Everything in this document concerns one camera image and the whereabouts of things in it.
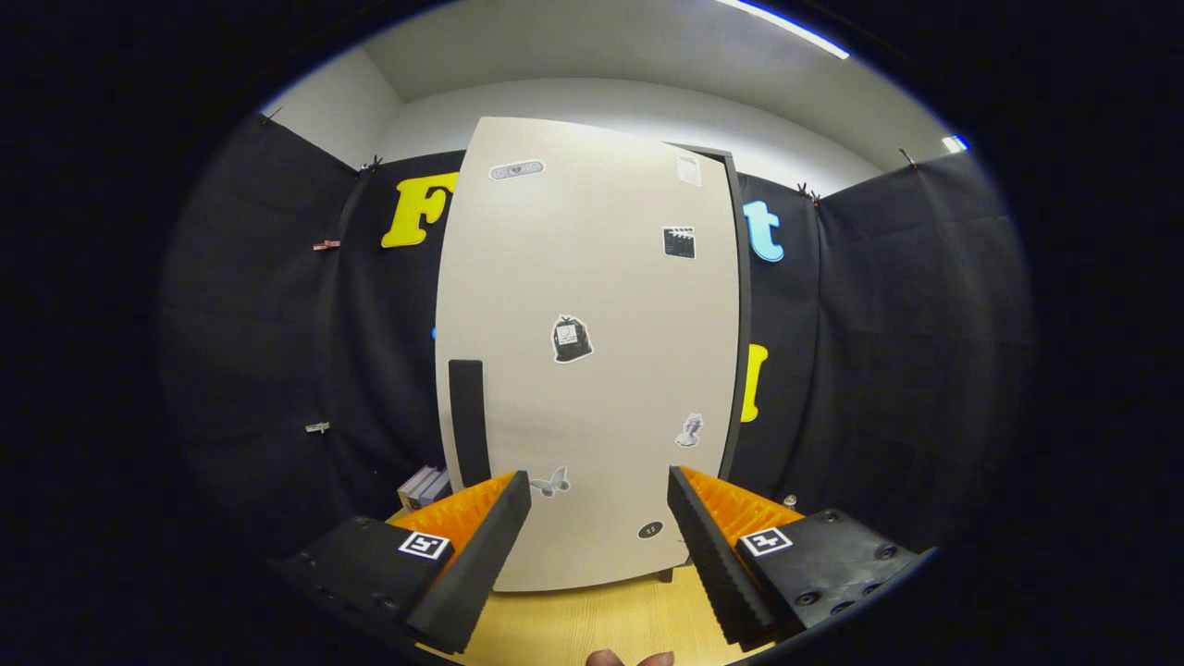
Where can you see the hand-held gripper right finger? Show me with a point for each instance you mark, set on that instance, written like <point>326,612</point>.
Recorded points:
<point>712,564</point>

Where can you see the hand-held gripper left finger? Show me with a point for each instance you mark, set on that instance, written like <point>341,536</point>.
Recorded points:
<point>481,564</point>

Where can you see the dark grey shoe cabinet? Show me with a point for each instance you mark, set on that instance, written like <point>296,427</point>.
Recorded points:
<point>743,324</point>

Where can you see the beige shoe cabinet door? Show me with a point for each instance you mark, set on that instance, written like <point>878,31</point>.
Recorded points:
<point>592,277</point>

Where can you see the blue book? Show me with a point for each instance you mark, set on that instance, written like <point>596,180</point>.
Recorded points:
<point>437,487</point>

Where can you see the white book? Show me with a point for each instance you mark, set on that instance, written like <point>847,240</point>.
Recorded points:
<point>413,483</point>

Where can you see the black backdrop cloth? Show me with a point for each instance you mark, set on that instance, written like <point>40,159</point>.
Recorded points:
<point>879,370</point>

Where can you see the red-brown clip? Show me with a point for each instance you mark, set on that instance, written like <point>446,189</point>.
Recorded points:
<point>326,245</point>

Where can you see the black clip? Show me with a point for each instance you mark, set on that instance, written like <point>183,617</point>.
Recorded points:
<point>808,192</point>
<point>908,158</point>
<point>370,165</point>
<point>270,116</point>

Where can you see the small ceiling light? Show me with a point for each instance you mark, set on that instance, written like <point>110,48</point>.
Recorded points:
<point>955,143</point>

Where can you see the long ceiling light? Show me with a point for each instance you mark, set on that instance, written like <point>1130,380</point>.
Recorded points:
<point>786,28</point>

